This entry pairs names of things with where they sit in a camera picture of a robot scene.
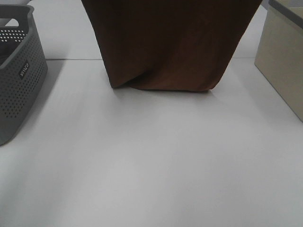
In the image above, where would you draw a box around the brown towel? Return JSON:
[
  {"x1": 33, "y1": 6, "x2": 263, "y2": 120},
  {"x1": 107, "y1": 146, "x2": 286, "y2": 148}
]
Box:
[{"x1": 82, "y1": 0, "x2": 261, "y2": 92}]

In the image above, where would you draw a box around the beige fabric storage box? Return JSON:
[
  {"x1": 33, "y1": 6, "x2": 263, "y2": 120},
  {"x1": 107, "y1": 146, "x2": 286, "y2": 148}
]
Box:
[{"x1": 255, "y1": 0, "x2": 303, "y2": 120}]

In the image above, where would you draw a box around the grey perforated plastic basket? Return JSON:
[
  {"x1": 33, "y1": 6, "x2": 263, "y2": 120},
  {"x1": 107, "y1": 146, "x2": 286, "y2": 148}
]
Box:
[{"x1": 0, "y1": 4, "x2": 48, "y2": 145}]

